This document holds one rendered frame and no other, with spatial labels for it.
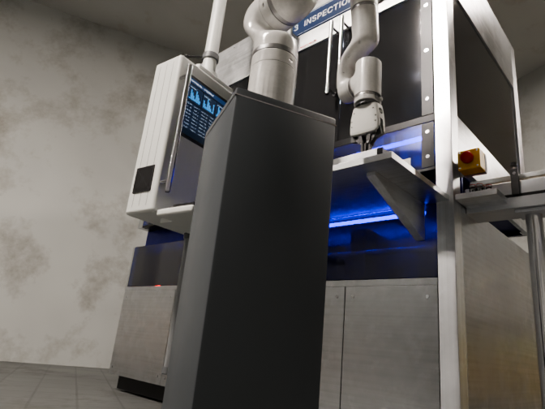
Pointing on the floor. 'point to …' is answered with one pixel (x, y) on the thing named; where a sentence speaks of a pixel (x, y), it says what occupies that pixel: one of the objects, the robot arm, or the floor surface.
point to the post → (448, 215)
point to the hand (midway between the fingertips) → (366, 151)
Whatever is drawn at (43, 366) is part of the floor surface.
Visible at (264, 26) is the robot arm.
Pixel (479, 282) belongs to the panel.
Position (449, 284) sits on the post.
